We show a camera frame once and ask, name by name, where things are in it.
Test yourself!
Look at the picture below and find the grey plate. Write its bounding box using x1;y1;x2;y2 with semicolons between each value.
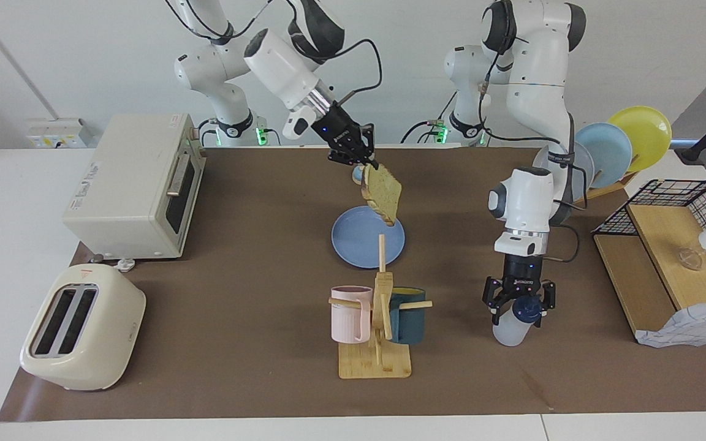
533;142;595;204

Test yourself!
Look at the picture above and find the black base cable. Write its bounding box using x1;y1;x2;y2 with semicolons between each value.
399;92;458;145
197;118;219;148

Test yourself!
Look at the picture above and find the yellow plate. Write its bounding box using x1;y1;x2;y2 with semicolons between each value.
608;106;672;173

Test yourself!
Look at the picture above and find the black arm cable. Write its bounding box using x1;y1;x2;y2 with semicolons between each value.
335;39;384;105
477;0;588;264

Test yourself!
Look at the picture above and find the teal mug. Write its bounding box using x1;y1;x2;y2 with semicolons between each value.
388;287;427;344

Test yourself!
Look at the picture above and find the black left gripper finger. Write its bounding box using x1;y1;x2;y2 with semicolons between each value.
482;277;508;325
536;281;557;320

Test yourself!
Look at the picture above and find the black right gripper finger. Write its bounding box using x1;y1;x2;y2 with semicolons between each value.
358;124;381;171
327;146;361;167

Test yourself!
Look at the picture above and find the blue round plate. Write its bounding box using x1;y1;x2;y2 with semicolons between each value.
331;206;406;269

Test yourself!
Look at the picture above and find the pink ribbed mug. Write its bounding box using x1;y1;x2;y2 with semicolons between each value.
330;286;373;344

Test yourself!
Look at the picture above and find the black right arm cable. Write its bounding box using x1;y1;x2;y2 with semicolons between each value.
335;39;384;105

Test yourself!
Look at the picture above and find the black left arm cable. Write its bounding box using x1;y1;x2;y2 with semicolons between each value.
477;0;588;264

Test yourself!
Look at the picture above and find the white checked cloth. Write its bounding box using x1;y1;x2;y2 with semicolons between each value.
635;298;706;349

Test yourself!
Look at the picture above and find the black right base cable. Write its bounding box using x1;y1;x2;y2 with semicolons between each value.
197;118;219;148

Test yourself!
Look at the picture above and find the wooden plate rack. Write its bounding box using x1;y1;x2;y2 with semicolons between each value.
574;170;642;203

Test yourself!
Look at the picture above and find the cream two-slot toaster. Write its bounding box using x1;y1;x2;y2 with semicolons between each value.
20;264;146;391

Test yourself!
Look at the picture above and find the wooden mug tree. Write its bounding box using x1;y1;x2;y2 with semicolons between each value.
328;234;433;380

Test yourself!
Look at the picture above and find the brown table mat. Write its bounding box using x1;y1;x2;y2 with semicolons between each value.
0;146;706;422

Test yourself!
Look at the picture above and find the small clear glass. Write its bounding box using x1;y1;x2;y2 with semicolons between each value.
678;247;704;271

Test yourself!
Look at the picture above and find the white power strip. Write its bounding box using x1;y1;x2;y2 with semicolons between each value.
26;118;87;149

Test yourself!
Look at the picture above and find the slice of bread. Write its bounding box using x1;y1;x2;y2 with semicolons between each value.
361;164;403;227

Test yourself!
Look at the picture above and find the black left base cable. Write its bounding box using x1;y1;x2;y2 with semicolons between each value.
399;92;458;145

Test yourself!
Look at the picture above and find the light blue plate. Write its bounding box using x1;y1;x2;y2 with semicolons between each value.
575;122;633;189

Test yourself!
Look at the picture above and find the clear squeeze bottle blue cap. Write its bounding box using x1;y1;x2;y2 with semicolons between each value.
492;296;542;347

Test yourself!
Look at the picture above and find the cream toaster oven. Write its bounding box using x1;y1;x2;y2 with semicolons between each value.
62;113;207;260

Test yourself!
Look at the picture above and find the wood and wire shelf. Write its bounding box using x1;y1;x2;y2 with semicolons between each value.
592;179;706;344

